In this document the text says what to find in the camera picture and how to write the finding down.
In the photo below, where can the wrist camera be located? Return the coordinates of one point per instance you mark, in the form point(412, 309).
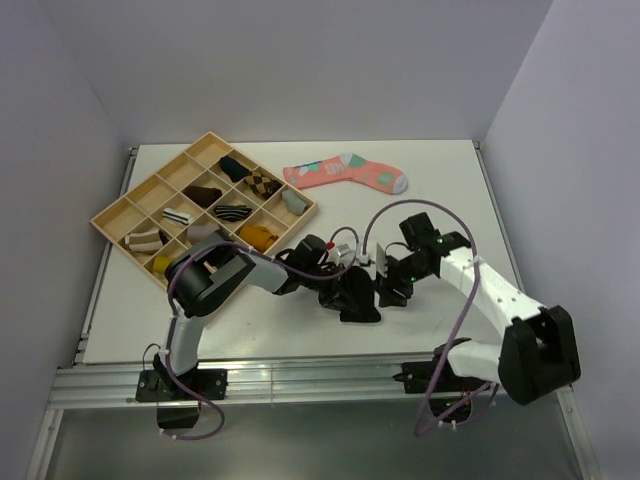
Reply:
point(338, 253)
point(375, 259)

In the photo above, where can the rolled argyle brown sock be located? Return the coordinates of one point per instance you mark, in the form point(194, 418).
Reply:
point(262, 185)

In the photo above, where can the rolled white black sock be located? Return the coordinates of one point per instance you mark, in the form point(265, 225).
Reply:
point(177, 217)

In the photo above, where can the pink patterned sock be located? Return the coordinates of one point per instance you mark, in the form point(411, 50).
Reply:
point(348, 167)

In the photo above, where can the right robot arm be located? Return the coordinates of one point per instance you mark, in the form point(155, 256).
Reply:
point(537, 352)

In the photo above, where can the rolled mustard sock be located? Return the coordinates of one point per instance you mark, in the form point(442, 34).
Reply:
point(257, 236)

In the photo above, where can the rolled beige sock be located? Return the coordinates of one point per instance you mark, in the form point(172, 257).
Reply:
point(198, 232)

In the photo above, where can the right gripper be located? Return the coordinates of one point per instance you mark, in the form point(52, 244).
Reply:
point(386, 286)

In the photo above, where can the rolled dark navy sock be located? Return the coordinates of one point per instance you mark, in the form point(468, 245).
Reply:
point(233, 169)

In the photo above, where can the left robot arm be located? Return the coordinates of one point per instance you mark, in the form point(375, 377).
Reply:
point(202, 279)

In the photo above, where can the mustard yellow sock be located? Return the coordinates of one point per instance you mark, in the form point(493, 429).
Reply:
point(161, 263)

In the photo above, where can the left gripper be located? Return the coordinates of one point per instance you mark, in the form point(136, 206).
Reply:
point(331, 297)

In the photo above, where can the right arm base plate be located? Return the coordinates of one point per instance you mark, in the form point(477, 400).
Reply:
point(416, 376)

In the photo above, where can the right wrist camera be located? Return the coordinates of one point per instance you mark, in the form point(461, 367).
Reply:
point(375, 259)

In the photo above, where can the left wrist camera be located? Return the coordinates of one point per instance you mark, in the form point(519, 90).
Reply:
point(338, 253)

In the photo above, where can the rolled black striped sock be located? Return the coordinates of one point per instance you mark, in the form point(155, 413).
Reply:
point(232, 213)

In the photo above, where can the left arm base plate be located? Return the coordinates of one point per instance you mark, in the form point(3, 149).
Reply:
point(156, 387)

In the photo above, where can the rolled dark brown sock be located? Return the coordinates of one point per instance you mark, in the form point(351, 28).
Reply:
point(204, 197)

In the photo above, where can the rolled brown white sock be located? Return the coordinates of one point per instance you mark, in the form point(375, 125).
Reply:
point(148, 242)

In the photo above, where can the wooden compartment tray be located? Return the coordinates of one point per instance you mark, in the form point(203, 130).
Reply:
point(208, 186)

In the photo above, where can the rolled grey sock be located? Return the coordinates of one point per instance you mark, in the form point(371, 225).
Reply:
point(293, 203)

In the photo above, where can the aluminium frame rail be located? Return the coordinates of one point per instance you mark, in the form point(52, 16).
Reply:
point(289, 380)

